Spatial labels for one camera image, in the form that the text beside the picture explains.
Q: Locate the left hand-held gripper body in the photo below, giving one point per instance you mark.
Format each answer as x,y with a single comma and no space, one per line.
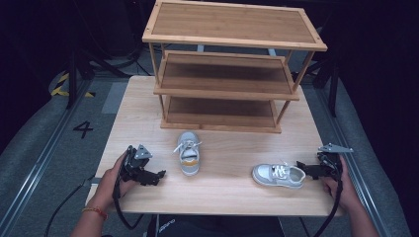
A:
133,164

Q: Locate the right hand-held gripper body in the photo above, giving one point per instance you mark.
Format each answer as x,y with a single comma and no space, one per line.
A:
329,164

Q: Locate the grey and white shoe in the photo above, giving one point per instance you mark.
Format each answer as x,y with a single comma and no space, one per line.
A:
264,174

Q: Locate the person's right hand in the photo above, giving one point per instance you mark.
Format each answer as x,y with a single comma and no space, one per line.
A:
346,192

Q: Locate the person's left hand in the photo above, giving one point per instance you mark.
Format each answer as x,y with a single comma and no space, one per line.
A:
107,187

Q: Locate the grey shoe with orange patch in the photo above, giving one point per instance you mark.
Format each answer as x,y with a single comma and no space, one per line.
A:
190,167

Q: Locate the black metal stand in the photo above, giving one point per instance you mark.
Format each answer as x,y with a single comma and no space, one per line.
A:
71,89
333,98

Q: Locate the person's dark clothing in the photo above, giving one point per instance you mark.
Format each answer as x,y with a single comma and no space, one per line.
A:
217,227

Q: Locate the yellow and black hazard tape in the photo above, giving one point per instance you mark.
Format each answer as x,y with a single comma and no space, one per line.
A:
59,91

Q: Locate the wooden three-tier shoe rack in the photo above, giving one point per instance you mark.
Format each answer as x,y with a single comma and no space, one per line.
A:
230,23

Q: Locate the grey metal floor rail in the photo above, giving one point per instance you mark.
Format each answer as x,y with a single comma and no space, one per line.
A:
359,171
39,161

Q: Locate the small metal table bracket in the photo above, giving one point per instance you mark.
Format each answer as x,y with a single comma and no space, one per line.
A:
93,181

